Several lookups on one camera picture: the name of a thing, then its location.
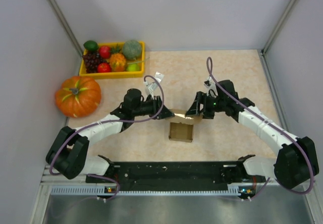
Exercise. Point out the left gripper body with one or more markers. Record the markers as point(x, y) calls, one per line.
point(150, 108)

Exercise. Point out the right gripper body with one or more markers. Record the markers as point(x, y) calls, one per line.
point(210, 105)

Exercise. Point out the brown cardboard box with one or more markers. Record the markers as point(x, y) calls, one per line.
point(181, 127)

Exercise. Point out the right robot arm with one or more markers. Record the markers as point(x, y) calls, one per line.
point(296, 160)

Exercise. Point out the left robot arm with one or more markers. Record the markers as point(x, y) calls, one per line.
point(68, 154)

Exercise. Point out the small white plastic bag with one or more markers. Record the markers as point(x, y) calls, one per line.
point(159, 77)

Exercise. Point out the light green apple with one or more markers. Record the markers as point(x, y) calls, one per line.
point(133, 68)

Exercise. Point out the small orange pineapple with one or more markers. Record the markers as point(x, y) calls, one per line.
point(117, 60)

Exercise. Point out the green round melon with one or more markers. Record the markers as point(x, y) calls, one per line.
point(132, 49)

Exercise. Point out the red apple front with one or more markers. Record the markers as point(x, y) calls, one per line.
point(104, 68)

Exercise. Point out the red apple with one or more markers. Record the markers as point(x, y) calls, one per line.
point(104, 68)
point(105, 52)

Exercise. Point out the orange plastic pumpkin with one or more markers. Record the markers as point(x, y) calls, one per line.
point(78, 96)

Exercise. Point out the red apple back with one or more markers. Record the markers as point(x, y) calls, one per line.
point(105, 52)

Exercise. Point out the dark purple grapes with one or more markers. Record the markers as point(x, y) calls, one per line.
point(92, 60)

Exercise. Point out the green lime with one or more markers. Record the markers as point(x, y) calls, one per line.
point(91, 45)

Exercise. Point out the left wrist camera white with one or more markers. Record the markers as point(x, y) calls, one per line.
point(150, 88)

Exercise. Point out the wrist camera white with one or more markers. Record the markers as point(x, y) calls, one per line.
point(210, 84)
point(150, 88)

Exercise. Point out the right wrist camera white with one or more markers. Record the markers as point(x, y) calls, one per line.
point(210, 84)

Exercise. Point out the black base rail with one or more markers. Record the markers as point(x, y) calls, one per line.
point(180, 175)

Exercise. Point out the right aluminium frame post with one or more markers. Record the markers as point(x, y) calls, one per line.
point(279, 25)

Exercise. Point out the aluminium frame post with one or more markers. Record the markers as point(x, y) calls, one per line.
point(279, 25)
point(64, 23)

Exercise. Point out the left aluminium frame post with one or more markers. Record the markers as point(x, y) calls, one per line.
point(64, 23)

